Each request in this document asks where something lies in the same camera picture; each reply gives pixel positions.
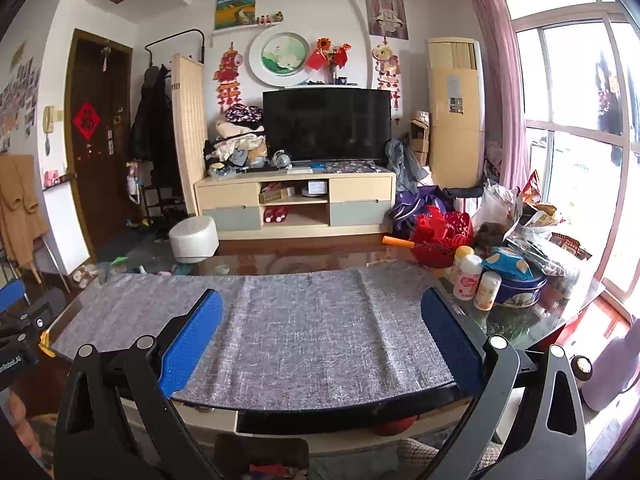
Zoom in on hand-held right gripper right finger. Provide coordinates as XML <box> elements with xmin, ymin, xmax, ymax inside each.
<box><xmin>417</xmin><ymin>287</ymin><xmax>587</xmax><ymax>480</ymax></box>

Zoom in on basketball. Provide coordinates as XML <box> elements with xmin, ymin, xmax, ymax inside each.
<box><xmin>372</xmin><ymin>416</ymin><xmax>418</xmax><ymax>437</ymax></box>

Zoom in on dark hanging coats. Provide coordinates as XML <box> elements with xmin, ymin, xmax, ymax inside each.
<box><xmin>129</xmin><ymin>65</ymin><xmax>176</xmax><ymax>181</ymax></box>

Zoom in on blue round cookie tin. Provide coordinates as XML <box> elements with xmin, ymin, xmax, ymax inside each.
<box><xmin>492</xmin><ymin>260</ymin><xmax>548</xmax><ymax>308</ymax></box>

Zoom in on black metal coat rack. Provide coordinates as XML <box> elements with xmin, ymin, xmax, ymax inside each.
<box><xmin>145</xmin><ymin>29</ymin><xmax>206</xmax><ymax>68</ymax></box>

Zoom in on round wall painting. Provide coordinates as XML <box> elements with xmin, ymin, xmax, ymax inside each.
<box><xmin>248</xmin><ymin>30</ymin><xmax>313</xmax><ymax>88</ymax></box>

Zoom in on dark grey waste bin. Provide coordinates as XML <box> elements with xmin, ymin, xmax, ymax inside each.
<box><xmin>214</xmin><ymin>432</ymin><xmax>311</xmax><ymax>480</ymax></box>

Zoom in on blue snack bag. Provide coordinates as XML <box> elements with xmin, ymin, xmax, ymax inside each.
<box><xmin>482</xmin><ymin>247</ymin><xmax>531</xmax><ymax>281</ymax></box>

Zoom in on clear plastic bag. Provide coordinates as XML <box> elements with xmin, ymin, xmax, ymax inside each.
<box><xmin>472</xmin><ymin>180</ymin><xmax>523</xmax><ymax>233</ymax></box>

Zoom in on glass coffee table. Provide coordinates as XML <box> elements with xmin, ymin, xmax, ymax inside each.
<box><xmin>40</xmin><ymin>240</ymin><xmax>621</xmax><ymax>456</ymax></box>

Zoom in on dog hanging decoration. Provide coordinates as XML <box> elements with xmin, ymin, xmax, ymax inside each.
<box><xmin>371</xmin><ymin>42</ymin><xmax>403</xmax><ymax>111</ymax></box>

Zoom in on wall photo collage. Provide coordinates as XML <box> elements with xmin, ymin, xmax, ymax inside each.
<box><xmin>0</xmin><ymin>57</ymin><xmax>41</xmax><ymax>153</ymax></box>

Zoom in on red diamond door decoration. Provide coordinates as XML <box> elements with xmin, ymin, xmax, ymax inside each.
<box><xmin>71</xmin><ymin>101</ymin><xmax>102</xmax><ymax>142</ymax></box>

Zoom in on white bottle with yellow cap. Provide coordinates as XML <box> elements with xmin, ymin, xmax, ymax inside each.
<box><xmin>450</xmin><ymin>245</ymin><xmax>475</xmax><ymax>286</ymax></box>

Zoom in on blue grey jacket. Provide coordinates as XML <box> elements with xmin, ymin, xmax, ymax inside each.
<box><xmin>385</xmin><ymin>137</ymin><xmax>428</xmax><ymax>193</ymax></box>

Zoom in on sunflower bouquet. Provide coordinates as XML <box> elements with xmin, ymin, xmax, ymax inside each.
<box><xmin>306</xmin><ymin>37</ymin><xmax>351</xmax><ymax>86</ymax></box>

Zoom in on pink curtain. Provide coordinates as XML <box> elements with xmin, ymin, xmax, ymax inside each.
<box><xmin>465</xmin><ymin>0</ymin><xmax>531</xmax><ymax>196</ymax></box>

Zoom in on pile of clothes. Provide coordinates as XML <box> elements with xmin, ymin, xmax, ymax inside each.
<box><xmin>205</xmin><ymin>104</ymin><xmax>266</xmax><ymax>176</ymax></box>

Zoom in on cardboard box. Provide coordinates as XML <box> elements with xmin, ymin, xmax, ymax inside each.
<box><xmin>410</xmin><ymin>110</ymin><xmax>431</xmax><ymax>166</ymax></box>

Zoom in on beige television cabinet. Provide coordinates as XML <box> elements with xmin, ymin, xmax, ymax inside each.
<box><xmin>194</xmin><ymin>167</ymin><xmax>397</xmax><ymax>241</ymax></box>

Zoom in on pile of snack bags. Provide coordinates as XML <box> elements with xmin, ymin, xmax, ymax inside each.
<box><xmin>472</xmin><ymin>170</ymin><xmax>596</xmax><ymax>301</ymax></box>

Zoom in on tan coat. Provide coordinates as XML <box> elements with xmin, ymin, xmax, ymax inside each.
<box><xmin>0</xmin><ymin>154</ymin><xmax>48</xmax><ymax>271</ymax></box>

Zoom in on brown knit cloth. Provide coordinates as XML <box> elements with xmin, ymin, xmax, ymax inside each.
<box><xmin>397</xmin><ymin>437</ymin><xmax>506</xmax><ymax>480</ymax></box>

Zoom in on purple cloth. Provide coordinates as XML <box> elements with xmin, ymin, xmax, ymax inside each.
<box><xmin>392</xmin><ymin>185</ymin><xmax>458</xmax><ymax>236</ymax></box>

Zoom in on wall poster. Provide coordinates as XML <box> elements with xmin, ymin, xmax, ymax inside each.
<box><xmin>364</xmin><ymin>0</ymin><xmax>408</xmax><ymax>41</ymax></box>

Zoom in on large window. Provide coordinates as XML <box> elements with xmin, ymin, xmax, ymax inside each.
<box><xmin>502</xmin><ymin>0</ymin><xmax>640</xmax><ymax>301</ymax></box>

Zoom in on red plastic basket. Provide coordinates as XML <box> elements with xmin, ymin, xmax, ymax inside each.
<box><xmin>412</xmin><ymin>210</ymin><xmax>474</xmax><ymax>246</ymax></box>
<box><xmin>411</xmin><ymin>240</ymin><xmax>463</xmax><ymax>269</ymax></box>

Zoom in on small white orange label bottle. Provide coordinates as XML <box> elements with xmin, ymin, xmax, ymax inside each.
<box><xmin>473</xmin><ymin>271</ymin><xmax>502</xmax><ymax>312</ymax></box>

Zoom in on brown wooden door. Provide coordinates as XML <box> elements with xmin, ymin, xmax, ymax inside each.
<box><xmin>64</xmin><ymin>29</ymin><xmax>135</xmax><ymax>261</ymax></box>

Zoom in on whiteboard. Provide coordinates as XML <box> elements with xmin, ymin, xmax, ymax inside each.
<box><xmin>42</xmin><ymin>180</ymin><xmax>91</xmax><ymax>276</ymax></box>

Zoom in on bamboo folding screen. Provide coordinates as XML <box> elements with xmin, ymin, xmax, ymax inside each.
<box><xmin>171</xmin><ymin>53</ymin><xmax>210</xmax><ymax>216</ymax></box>

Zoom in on person's left hand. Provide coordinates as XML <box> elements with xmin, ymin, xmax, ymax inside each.
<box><xmin>0</xmin><ymin>390</ymin><xmax>43</xmax><ymax>461</ymax></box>

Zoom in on red blue wrapper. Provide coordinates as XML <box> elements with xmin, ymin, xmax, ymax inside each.
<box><xmin>247</xmin><ymin>462</ymin><xmax>296</xmax><ymax>478</ymax></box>

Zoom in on white bottle with pink label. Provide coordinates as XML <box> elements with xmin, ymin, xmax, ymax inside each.
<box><xmin>452</xmin><ymin>254</ymin><xmax>483</xmax><ymax>302</ymax></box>

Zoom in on grey table mat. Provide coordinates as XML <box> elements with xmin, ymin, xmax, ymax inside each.
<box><xmin>51</xmin><ymin>265</ymin><xmax>458</xmax><ymax>408</ymax></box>

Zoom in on red fish hanging decoration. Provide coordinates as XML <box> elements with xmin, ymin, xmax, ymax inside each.
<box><xmin>214</xmin><ymin>42</ymin><xmax>246</xmax><ymax>116</ymax></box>

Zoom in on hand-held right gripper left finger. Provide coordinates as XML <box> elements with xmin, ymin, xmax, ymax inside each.
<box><xmin>54</xmin><ymin>288</ymin><xmax>224</xmax><ymax>480</ymax></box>

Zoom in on white round stool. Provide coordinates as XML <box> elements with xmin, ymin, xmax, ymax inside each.
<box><xmin>168</xmin><ymin>215</ymin><xmax>220</xmax><ymax>263</ymax></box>

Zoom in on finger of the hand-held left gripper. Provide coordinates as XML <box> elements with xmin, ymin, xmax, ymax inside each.
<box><xmin>0</xmin><ymin>279</ymin><xmax>43</xmax><ymax>341</ymax></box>

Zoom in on beige standing air conditioner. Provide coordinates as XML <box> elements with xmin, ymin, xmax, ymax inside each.
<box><xmin>427</xmin><ymin>37</ymin><xmax>486</xmax><ymax>191</ymax></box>

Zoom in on black flat television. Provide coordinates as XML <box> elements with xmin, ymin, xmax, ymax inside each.
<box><xmin>262</xmin><ymin>88</ymin><xmax>392</xmax><ymax>165</ymax></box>

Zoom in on landscape painting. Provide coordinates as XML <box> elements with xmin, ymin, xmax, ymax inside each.
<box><xmin>214</xmin><ymin>0</ymin><xmax>257</xmax><ymax>31</ymax></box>

